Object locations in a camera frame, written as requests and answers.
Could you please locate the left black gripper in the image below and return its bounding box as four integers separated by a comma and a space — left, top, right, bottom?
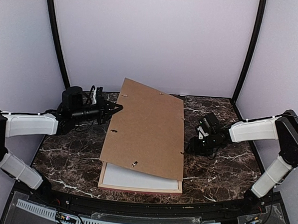
71, 95, 124, 126

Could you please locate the pink wooden picture frame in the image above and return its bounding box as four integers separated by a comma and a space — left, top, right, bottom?
98, 162, 183, 194

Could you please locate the brown cardboard backing board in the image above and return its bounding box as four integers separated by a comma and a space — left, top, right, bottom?
100, 78, 185, 181

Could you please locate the cat and books photo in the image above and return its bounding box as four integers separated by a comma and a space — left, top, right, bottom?
102, 163, 178, 190

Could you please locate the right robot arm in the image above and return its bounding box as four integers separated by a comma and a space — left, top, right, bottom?
186, 109, 298, 214

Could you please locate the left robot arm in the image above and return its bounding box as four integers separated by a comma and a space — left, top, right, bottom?
0, 86, 123, 205

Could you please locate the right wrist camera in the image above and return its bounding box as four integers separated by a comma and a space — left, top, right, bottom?
196, 125, 209, 140

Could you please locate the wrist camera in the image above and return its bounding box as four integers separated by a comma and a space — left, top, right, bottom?
196, 125, 209, 140
90, 86, 104, 106

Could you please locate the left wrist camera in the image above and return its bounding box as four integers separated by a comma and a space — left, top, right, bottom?
90, 86, 104, 106

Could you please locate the black front rail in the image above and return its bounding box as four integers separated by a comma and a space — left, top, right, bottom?
9, 184, 269, 221

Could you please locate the left black corner post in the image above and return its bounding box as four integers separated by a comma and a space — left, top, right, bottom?
46, 0, 70, 89

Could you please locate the black corner post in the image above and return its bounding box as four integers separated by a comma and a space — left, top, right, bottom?
46, 0, 70, 89
232, 0, 267, 103

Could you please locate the right black corner post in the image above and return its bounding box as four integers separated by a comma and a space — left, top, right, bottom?
232, 0, 267, 103

